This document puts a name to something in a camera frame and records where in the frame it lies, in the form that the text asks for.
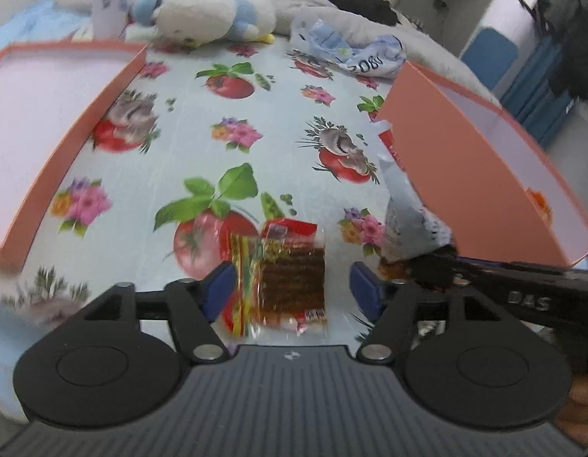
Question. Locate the white crinkled snack packet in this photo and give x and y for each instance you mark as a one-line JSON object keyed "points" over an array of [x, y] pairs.
{"points": [[408, 223]]}

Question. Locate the grey blanket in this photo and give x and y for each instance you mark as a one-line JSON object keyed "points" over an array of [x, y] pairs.
{"points": [[427, 38]]}

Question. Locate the white and blue plush toy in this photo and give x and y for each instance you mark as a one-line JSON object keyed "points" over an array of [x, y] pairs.
{"points": [[198, 14]]}

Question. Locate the hanging black garment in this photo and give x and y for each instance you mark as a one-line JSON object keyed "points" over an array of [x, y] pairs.
{"points": [[574, 33]]}

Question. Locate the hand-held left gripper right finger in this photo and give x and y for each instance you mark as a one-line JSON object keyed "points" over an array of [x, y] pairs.
{"points": [[365, 290]]}

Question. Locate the orange snack packet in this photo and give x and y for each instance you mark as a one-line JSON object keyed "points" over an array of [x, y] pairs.
{"points": [[540, 204]]}

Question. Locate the floral plastic mat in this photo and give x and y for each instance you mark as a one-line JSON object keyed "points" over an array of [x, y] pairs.
{"points": [[284, 119]]}

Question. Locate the light blue bedsheet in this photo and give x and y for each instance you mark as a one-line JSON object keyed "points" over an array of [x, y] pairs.
{"points": [[32, 24]]}

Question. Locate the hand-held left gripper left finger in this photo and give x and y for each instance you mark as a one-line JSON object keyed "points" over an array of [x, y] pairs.
{"points": [[220, 290]]}

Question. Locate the blue padded chair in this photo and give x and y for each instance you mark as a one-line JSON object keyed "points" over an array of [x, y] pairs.
{"points": [[489, 57]]}

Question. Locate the deep pink cardboard box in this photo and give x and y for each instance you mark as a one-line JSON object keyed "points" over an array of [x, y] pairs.
{"points": [[455, 166]]}

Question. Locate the white spray bottle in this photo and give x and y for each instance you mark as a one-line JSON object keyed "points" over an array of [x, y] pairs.
{"points": [[109, 0]]}

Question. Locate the clear packet of brown snacks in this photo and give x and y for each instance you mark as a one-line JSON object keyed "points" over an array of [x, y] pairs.
{"points": [[294, 276]]}

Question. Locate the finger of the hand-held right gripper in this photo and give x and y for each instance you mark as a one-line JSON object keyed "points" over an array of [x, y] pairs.
{"points": [[434, 271]]}

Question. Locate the person's right hand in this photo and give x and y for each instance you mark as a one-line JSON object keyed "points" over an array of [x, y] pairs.
{"points": [[584, 400]]}

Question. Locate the black wall socket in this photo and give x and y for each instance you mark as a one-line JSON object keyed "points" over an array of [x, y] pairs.
{"points": [[440, 4]]}

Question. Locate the blue curtain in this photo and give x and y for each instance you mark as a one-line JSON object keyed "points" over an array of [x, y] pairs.
{"points": [[536, 95]]}

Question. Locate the shallow pink box lid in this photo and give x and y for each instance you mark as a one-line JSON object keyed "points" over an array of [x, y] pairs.
{"points": [[37, 143]]}

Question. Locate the white and blue plastic bag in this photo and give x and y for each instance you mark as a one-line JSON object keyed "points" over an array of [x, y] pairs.
{"points": [[341, 43]]}

